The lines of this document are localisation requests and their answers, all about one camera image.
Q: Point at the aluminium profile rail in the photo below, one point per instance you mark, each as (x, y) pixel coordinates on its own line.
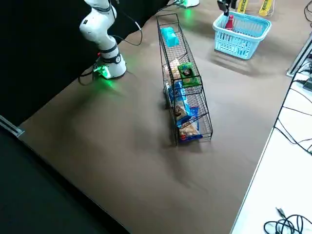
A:
(12, 126)

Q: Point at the blue and cream chips bag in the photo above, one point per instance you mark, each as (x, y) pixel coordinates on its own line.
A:
(189, 132)

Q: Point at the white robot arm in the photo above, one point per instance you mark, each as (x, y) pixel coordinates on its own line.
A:
(100, 31)
(190, 2)

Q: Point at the red cola bottle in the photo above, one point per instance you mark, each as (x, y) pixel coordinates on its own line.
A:
(229, 24)

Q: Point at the light blue plastic basket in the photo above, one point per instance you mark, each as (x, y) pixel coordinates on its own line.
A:
(240, 35)

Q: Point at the teal chips bag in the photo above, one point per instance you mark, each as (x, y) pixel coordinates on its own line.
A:
(170, 36)

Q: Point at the green snack bag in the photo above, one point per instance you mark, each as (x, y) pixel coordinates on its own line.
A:
(187, 73)

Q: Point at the aluminium profile post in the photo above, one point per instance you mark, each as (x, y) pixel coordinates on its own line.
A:
(298, 61)

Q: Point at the blue cookie bag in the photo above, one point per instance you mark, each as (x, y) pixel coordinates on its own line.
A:
(175, 93)

